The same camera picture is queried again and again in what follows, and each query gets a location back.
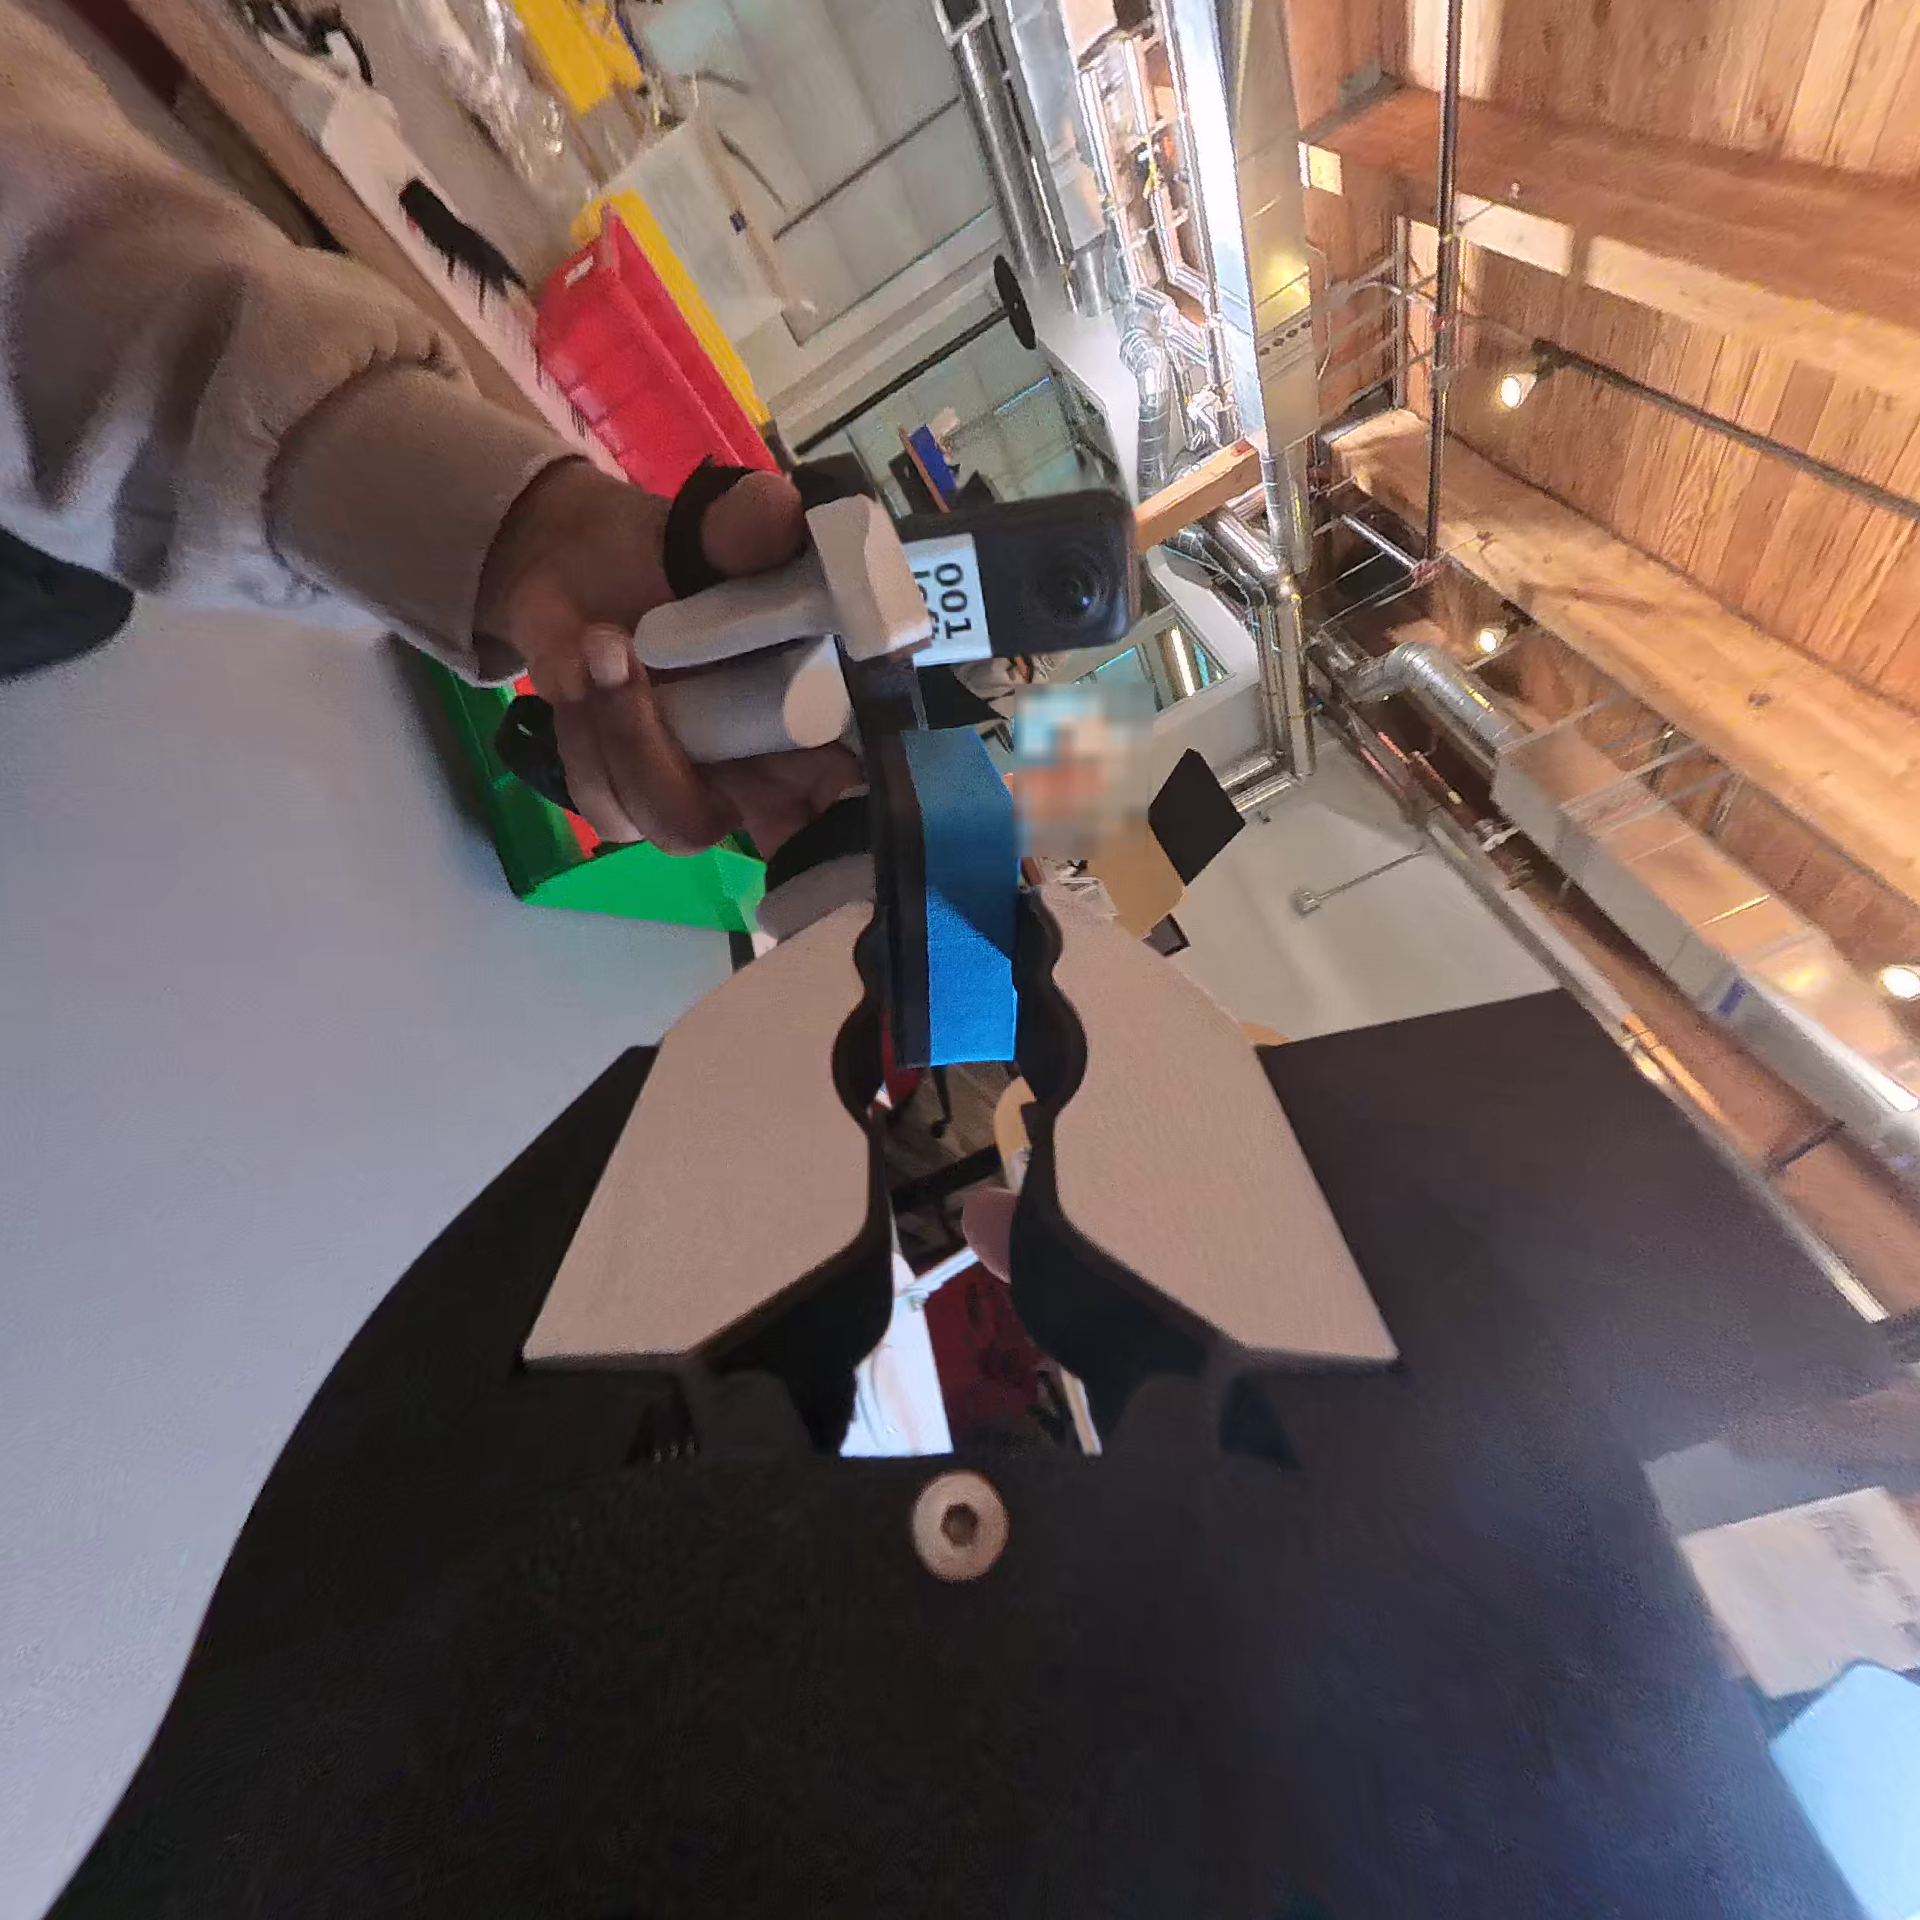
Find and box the red basket yellow rim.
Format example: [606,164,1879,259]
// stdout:
[534,186,784,500]

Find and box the clear plastic bag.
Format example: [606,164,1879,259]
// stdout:
[436,0,578,170]

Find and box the yellow plastic bin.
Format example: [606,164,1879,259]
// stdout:
[511,0,651,117]

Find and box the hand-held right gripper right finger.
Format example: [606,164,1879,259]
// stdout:
[1010,885,1402,1370]

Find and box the studio light panel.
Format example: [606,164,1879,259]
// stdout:
[1766,1662,1920,1920]

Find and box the white printed paper sheet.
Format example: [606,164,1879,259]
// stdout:
[1680,1483,1920,1700]

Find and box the white board stand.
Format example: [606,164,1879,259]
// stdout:
[842,1251,957,1459]

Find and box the clear plastic box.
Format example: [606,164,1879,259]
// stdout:
[615,110,805,323]

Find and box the dark rounded pad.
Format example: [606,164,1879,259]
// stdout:
[0,528,140,678]

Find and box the person's left hand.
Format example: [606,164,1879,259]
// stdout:
[480,459,869,855]

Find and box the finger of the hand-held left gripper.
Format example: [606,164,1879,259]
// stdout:
[811,495,936,1062]

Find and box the black board wooden frame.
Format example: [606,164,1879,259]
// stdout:
[1243,986,1920,1503]

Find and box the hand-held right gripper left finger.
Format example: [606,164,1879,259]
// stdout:
[522,899,898,1374]

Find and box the black board tan frame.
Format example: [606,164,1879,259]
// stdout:
[1086,748,1251,935]

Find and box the green plastic bin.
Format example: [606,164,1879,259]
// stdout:
[412,655,771,935]

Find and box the blue block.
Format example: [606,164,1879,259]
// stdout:
[898,725,1026,1070]

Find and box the black cloth piece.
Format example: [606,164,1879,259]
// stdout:
[240,0,376,89]
[400,179,528,315]

